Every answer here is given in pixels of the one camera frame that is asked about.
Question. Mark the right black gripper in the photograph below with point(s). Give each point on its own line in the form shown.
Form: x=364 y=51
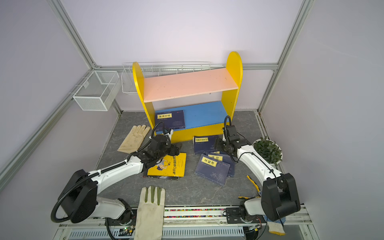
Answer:
x=221 y=141

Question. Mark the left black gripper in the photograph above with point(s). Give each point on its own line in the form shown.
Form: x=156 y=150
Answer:
x=175 y=149

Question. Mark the navy book one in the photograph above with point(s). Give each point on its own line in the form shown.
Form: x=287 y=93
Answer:
x=204 y=144

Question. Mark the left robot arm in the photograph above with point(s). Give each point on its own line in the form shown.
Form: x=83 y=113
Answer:
x=80 y=198

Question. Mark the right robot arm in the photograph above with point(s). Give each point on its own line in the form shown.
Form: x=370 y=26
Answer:
x=279 y=197

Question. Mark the yellow cartoon book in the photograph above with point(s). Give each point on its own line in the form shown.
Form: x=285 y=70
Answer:
x=169 y=166

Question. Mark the beige cloth glove on table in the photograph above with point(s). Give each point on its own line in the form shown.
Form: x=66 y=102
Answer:
x=134 y=139

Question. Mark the potted green plant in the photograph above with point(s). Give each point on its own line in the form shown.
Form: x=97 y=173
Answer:
x=269 y=150

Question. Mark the yellow wooden bookshelf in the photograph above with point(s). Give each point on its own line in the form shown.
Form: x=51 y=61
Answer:
x=202 y=119

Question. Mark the white green work glove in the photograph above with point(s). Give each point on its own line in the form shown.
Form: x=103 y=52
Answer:
x=150 y=214

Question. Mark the white mesh box basket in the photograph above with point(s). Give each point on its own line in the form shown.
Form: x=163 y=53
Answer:
x=98 y=91

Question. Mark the blue dotted work glove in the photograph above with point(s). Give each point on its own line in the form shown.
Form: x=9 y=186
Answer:
x=276 y=227

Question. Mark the yellow handled pliers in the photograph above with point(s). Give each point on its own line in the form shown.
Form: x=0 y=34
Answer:
x=257 y=189

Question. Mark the white wire wall basket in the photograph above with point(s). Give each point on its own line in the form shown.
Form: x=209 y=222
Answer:
x=158 y=69

